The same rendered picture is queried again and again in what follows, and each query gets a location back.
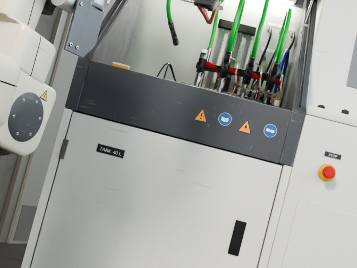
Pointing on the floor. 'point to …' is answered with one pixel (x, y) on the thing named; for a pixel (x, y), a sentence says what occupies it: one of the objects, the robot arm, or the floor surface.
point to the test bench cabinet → (159, 133)
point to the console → (324, 156)
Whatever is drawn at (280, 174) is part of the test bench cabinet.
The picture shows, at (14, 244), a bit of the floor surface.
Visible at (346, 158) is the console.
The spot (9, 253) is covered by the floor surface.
